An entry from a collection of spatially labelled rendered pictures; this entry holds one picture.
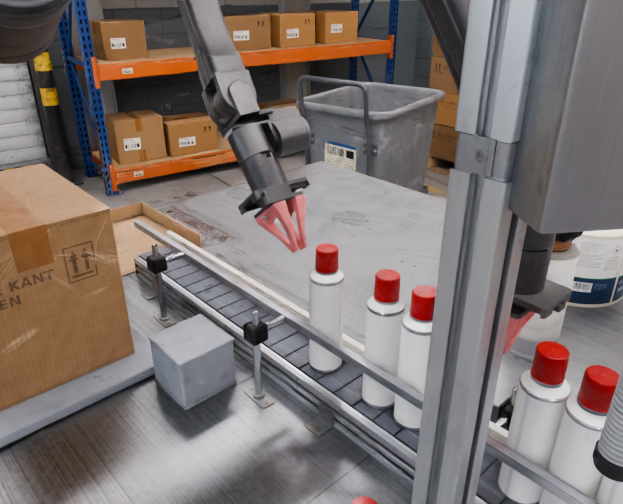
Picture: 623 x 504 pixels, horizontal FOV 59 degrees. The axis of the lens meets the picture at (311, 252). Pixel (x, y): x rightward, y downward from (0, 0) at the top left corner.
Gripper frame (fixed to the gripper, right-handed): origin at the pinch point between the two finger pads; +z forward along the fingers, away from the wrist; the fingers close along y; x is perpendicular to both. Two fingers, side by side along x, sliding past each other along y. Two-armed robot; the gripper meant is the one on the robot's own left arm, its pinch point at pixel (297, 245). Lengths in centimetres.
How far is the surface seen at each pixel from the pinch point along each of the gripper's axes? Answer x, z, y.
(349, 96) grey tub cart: 173, -105, 212
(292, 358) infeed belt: 10.5, 15.5, -3.0
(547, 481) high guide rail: -26.5, 36.3, -3.0
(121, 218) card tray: 76, -35, 5
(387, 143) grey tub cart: 132, -55, 178
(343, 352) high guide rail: -4.0, 17.0, -3.6
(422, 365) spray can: -14.4, 22.1, -0.8
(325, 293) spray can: -3.6, 8.5, -1.8
